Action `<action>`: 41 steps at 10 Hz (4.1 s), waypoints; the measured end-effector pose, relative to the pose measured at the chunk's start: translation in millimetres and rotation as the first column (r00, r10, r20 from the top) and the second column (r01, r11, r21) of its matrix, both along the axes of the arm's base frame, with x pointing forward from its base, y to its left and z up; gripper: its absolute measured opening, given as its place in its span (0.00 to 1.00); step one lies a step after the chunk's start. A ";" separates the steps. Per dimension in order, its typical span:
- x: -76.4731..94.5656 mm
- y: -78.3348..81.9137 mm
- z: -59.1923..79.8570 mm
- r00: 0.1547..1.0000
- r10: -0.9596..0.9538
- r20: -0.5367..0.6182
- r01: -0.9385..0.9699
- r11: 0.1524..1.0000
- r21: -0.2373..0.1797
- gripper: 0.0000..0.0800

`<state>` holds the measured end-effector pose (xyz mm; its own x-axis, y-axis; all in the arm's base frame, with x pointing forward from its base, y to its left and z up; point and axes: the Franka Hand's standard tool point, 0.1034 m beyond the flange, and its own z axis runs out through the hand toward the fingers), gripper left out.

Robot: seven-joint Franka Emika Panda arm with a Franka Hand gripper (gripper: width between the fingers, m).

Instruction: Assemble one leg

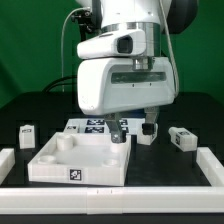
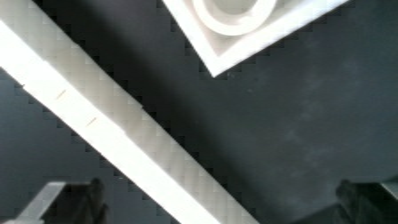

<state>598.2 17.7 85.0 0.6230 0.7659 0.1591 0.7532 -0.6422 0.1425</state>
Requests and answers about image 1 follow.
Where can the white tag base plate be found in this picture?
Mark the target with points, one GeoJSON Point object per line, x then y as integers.
{"type": "Point", "coordinates": [99, 126]}

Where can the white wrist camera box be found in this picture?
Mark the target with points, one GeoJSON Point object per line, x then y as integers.
{"type": "Point", "coordinates": [122, 43]}

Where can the black camera on stand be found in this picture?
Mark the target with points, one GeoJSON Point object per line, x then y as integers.
{"type": "Point", "coordinates": [84, 16]}

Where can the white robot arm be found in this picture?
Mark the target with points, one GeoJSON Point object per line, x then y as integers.
{"type": "Point", "coordinates": [155, 18]}

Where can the white U-shaped fence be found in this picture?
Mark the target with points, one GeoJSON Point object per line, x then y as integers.
{"type": "Point", "coordinates": [123, 200]}

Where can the white square table top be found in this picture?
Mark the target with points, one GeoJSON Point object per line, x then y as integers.
{"type": "Point", "coordinates": [75, 158]}

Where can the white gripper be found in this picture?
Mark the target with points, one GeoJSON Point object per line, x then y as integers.
{"type": "Point", "coordinates": [110, 85]}

